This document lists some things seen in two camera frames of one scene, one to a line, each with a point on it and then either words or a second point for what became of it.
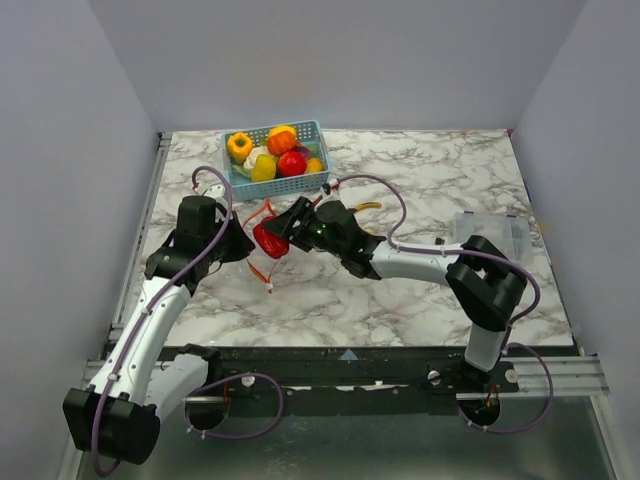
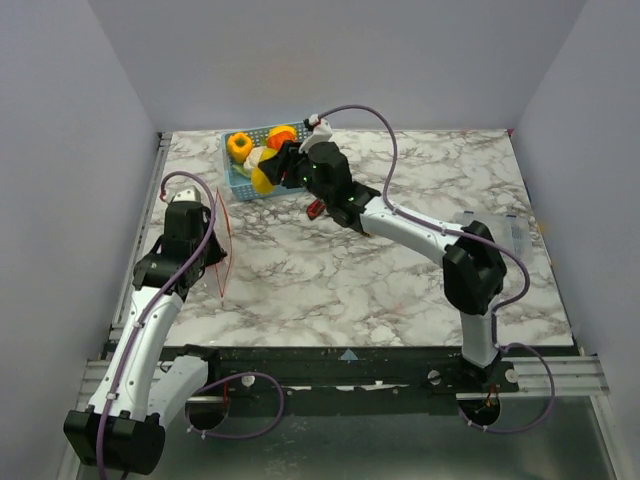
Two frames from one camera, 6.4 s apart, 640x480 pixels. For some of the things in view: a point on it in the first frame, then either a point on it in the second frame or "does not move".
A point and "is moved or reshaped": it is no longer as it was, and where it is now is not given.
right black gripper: x=291 y=220 to x=288 y=165
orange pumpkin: x=280 y=143 does not move
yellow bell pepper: x=239 y=145 does not move
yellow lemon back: x=281 y=128 does not move
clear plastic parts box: x=511 y=234 does not move
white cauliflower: x=249 y=163 does not move
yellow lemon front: x=264 y=168 is moved or reshaped
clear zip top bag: x=263 y=265 is moved or reshaped
